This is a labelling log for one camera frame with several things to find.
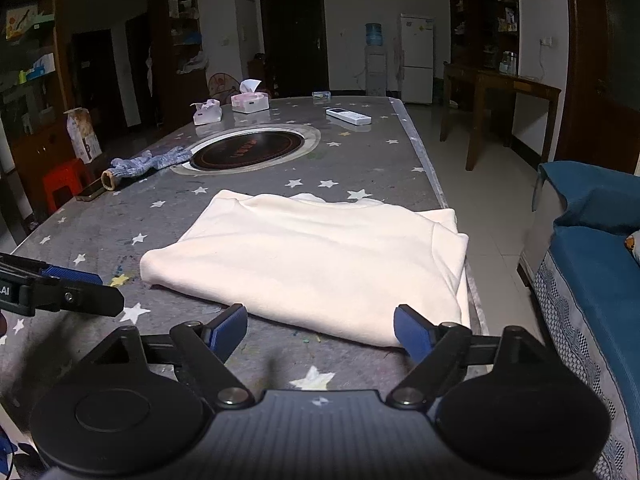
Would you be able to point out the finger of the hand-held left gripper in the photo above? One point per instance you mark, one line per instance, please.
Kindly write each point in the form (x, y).
(85, 300)
(70, 275)

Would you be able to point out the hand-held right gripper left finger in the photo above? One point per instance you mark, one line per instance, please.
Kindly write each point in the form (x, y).
(230, 327)

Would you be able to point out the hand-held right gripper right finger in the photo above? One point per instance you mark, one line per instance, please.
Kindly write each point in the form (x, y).
(412, 332)

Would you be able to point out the cream sweatshirt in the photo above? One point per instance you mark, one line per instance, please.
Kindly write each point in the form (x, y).
(310, 260)

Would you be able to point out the dark smartphone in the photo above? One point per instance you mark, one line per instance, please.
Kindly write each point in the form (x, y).
(90, 191)

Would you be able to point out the red plastic stool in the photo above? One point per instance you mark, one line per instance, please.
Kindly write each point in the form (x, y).
(62, 180)

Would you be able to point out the wide wooden shelf cabinet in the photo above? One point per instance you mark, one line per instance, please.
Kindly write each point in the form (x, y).
(30, 150)

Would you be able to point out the blue patterned sock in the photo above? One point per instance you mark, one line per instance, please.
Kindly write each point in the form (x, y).
(145, 162)

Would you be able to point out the white printed paper sack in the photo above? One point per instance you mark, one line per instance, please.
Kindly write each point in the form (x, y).
(82, 135)

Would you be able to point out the round black induction cooktop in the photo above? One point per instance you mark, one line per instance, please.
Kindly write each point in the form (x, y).
(247, 149)

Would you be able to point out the grey star-print tablecloth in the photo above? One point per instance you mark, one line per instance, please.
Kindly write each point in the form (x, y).
(350, 160)

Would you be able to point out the blue sofa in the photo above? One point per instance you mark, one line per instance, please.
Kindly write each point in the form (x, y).
(595, 270)

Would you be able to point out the narrow wooden shelf cabinet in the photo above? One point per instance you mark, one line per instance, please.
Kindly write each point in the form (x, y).
(175, 95)

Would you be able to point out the white remote control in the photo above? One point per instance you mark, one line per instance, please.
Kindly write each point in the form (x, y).
(349, 116)

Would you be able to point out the patterned cushion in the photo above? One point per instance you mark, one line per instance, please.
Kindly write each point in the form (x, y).
(634, 247)

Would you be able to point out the small tissue packet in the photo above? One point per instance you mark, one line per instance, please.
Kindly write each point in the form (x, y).
(321, 95)

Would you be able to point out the white water dispenser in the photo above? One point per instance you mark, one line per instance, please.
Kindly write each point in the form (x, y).
(376, 72)

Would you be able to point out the wooden side table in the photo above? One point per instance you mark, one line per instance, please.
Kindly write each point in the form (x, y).
(515, 85)

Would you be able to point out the white refrigerator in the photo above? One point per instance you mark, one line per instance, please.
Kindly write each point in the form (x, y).
(416, 60)

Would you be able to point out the glass jar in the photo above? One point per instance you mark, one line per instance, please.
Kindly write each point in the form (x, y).
(509, 62)

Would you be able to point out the dark wooden door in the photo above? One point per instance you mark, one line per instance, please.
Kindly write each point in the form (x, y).
(295, 40)

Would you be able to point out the blue water bottle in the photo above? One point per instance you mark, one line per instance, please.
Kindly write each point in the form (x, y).
(373, 34)

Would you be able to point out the wooden wall shelf unit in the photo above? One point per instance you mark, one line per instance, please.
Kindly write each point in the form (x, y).
(475, 0)

